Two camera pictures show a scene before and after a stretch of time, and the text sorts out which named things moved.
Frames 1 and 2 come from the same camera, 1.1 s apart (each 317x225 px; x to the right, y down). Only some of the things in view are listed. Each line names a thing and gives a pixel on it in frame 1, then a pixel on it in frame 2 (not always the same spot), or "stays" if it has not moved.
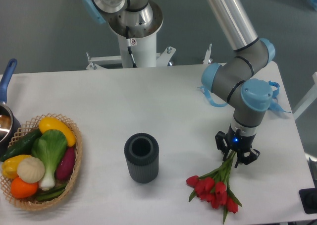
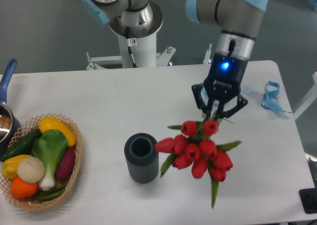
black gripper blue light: [236, 140] -> [223, 83]
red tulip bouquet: [213, 187] -> [196, 148]
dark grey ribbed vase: [141, 151] stays
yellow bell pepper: [9, 165] stays
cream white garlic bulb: [30, 169] stays
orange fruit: [21, 189] stays
